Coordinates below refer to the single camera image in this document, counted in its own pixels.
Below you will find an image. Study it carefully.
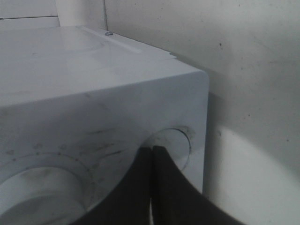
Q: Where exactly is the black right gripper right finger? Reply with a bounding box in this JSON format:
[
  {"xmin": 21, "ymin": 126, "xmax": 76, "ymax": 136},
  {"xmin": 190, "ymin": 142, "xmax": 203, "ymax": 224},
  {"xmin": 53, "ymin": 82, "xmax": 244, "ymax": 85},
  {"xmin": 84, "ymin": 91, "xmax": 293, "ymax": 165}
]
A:
[{"xmin": 151, "ymin": 146, "xmax": 241, "ymax": 225}]

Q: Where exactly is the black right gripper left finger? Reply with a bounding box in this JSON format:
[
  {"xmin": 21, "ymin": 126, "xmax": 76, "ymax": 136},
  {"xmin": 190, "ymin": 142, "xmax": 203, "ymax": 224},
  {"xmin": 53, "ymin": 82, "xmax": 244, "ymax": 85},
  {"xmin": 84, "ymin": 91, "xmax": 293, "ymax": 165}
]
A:
[{"xmin": 75, "ymin": 148, "xmax": 152, "ymax": 225}]

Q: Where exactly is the round white door button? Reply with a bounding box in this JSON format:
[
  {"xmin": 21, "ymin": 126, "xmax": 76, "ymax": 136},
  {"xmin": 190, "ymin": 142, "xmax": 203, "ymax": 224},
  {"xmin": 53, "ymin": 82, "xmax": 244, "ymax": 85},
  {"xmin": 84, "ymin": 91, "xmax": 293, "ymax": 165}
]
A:
[{"xmin": 142, "ymin": 128, "xmax": 191, "ymax": 171}]

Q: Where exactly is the white timer knob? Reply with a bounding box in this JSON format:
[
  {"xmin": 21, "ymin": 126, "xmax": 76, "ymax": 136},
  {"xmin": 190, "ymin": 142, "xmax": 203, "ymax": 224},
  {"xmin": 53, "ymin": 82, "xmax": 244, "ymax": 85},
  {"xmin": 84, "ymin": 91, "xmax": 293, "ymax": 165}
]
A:
[{"xmin": 0, "ymin": 167, "xmax": 87, "ymax": 225}]

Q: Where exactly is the white microwave oven body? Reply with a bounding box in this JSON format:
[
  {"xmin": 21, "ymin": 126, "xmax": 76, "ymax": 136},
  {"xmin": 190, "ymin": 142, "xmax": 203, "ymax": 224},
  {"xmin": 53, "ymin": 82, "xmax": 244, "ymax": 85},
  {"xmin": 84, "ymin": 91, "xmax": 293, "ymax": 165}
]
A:
[{"xmin": 0, "ymin": 26, "xmax": 209, "ymax": 213}]

